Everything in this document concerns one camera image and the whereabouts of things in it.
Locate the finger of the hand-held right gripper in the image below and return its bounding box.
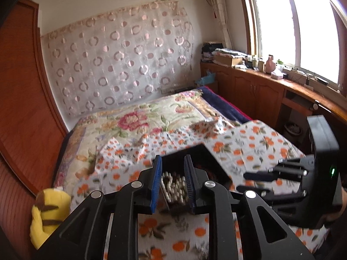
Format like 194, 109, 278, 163
236, 183, 306, 205
243, 157, 316, 182

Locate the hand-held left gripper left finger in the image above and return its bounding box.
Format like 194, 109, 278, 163
35, 155, 163, 260

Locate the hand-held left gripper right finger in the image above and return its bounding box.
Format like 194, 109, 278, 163
184, 154, 315, 260

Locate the silver beaded bangle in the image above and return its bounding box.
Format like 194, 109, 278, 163
161, 171, 189, 205

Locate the black box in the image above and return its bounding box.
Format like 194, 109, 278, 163
160, 144, 234, 195

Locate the orange fruit print cloth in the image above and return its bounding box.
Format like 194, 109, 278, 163
93, 119, 330, 260

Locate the waste bin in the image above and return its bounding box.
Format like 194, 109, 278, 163
283, 123, 302, 139

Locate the floral blanket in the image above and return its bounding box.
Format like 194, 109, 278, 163
54, 89, 217, 193

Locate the dark blue blanket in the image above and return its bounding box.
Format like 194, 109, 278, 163
199, 87, 251, 124

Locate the wooden window cabinet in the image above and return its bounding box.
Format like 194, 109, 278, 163
200, 61, 347, 152

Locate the yellow striped plush toy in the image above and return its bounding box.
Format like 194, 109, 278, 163
30, 188, 71, 250

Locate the cardboard box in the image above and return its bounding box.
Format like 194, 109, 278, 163
213, 54, 243, 67

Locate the pile of folded cloths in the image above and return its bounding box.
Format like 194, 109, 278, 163
214, 48, 246, 59

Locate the circle pattern sheer curtain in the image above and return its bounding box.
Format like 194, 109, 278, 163
41, 0, 196, 117

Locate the tied patterned window curtain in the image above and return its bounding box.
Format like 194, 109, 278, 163
205, 0, 234, 50

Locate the wooden frame window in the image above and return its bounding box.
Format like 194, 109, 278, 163
237, 0, 347, 98

